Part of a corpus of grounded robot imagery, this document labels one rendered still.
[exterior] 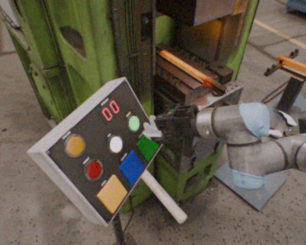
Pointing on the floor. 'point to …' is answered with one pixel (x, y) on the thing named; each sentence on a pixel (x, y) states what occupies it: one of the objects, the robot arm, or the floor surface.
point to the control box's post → (118, 229)
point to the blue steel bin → (301, 6)
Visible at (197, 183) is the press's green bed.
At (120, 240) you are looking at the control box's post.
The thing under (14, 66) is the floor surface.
